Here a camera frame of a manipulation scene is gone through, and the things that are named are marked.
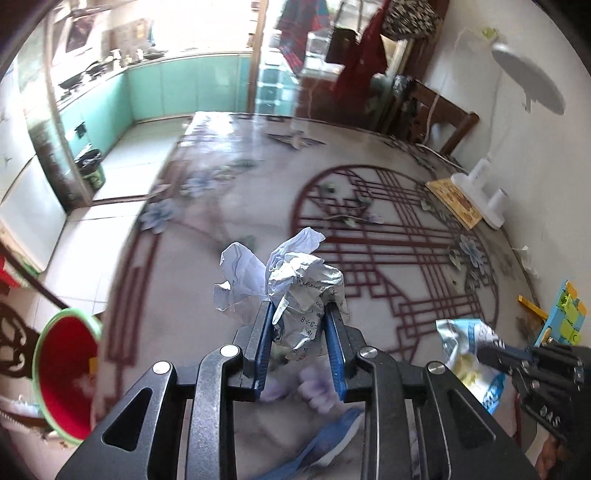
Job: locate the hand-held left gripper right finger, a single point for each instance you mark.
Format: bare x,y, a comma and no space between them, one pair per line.
334,350

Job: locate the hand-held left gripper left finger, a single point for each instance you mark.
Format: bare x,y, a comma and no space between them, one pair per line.
263,350

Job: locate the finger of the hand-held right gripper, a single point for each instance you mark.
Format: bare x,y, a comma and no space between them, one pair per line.
505,360

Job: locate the blue white snack packet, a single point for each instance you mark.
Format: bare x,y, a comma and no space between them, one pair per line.
466,341

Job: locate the printed paper ball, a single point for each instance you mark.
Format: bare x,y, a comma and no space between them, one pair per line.
304,286

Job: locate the red basin with green rim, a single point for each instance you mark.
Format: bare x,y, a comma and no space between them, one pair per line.
64,369

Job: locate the black trash bin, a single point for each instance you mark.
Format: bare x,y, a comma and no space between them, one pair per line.
91,168

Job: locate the yellow stick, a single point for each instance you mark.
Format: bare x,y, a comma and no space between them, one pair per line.
533,305

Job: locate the blue yellow toy board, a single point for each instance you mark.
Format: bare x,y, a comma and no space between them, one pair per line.
565,314

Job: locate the pale blue crumpled paper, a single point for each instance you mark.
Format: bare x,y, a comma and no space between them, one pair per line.
240,272

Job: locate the blue striped wrapper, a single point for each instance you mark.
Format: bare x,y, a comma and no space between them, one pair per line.
323,438

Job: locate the floral table cover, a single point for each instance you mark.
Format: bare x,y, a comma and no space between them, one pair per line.
258,194

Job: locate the yellow flat box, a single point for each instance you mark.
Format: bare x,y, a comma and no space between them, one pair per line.
455,203

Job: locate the dark carved wooden chair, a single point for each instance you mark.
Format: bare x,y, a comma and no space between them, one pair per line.
14,341

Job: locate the brown wooden chair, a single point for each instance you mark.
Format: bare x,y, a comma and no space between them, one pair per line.
443,115

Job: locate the teal kitchen cabinets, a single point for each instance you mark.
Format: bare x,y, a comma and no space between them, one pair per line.
184,87

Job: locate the white refrigerator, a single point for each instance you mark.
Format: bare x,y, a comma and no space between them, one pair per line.
23,212

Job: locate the white desk lamp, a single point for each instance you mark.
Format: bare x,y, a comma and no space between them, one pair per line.
531,78

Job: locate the red hanging garment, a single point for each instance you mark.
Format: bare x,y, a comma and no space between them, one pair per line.
362,60

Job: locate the black hanging bag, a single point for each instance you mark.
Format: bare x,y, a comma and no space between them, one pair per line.
340,46

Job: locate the plaid hanging cloth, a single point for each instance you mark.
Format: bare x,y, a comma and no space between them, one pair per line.
300,37

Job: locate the black wok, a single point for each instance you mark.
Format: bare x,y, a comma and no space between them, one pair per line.
74,81

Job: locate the black white patterned bag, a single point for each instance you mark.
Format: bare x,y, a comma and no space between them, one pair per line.
411,18

